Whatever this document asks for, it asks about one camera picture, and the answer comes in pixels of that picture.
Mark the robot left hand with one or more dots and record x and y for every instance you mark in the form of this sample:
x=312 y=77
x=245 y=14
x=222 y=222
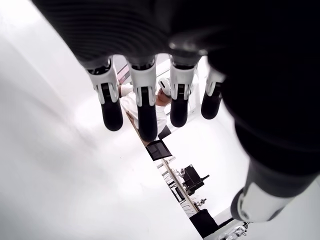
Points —
x=200 y=30

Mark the white VR headset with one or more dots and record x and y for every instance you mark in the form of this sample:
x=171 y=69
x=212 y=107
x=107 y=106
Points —
x=163 y=83

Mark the seated person in white shirt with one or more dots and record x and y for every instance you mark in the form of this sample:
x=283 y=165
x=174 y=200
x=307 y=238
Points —
x=130 y=105

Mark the black chair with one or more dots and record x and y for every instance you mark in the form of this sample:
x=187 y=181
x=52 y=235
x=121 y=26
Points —
x=158 y=150

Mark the black equipment on workbench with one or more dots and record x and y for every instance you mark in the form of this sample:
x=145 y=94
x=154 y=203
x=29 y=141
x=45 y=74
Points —
x=192 y=178

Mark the black box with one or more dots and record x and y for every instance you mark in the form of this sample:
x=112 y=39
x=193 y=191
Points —
x=203 y=222

